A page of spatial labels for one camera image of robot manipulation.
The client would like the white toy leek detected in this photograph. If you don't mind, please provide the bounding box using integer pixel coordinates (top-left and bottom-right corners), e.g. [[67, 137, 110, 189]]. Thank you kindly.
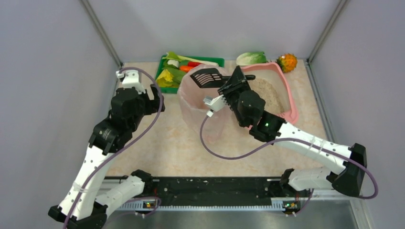
[[161, 52, 224, 67]]

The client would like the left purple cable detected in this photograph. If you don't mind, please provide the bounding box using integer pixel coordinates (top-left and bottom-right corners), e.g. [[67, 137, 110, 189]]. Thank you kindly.
[[63, 67, 164, 229]]

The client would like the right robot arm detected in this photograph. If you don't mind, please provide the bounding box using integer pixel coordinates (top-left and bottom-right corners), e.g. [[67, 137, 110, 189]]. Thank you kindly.
[[218, 67, 367, 198]]

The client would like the orange toy carrot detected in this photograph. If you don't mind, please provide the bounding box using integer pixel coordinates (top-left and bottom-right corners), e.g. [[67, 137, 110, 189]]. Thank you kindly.
[[179, 65, 194, 73]]

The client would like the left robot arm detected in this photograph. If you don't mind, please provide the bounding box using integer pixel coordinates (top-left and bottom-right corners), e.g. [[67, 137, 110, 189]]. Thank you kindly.
[[48, 83, 165, 229]]

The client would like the toy cabbage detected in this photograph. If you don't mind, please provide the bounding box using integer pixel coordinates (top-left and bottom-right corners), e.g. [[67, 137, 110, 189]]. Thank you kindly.
[[236, 52, 267, 66]]

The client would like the cat litter sand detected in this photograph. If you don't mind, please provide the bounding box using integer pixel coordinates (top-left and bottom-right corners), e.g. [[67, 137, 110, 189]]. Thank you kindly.
[[249, 78, 285, 115]]

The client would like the pink plastic trash bag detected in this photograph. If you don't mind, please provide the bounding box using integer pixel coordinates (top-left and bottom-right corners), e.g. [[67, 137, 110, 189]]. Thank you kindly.
[[177, 64, 236, 143]]

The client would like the black slotted litter scoop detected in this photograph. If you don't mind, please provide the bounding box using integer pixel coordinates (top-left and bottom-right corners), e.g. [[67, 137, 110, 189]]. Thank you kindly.
[[190, 68, 256, 89]]

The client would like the toy pineapple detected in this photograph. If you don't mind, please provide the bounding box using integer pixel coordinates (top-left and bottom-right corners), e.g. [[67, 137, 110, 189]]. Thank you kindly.
[[276, 53, 298, 73]]

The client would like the pink litter box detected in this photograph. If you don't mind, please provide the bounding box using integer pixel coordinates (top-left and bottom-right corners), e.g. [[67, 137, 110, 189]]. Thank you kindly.
[[242, 62, 299, 124]]

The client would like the red toy chili pepper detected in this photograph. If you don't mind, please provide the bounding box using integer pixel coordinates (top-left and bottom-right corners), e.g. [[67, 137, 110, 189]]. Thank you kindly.
[[187, 62, 202, 68]]

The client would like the green plastic tray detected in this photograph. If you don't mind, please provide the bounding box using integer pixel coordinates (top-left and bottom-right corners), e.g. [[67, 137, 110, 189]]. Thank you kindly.
[[155, 52, 225, 94]]

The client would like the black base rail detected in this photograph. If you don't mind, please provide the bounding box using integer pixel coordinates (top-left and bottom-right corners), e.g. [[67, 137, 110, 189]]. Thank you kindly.
[[135, 177, 310, 208]]

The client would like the green toy leaf vegetable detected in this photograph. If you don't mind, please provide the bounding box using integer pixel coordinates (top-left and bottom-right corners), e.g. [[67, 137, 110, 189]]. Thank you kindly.
[[163, 62, 186, 84]]

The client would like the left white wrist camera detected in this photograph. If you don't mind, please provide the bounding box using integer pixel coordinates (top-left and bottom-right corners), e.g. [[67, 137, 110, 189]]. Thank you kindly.
[[116, 70, 146, 94]]

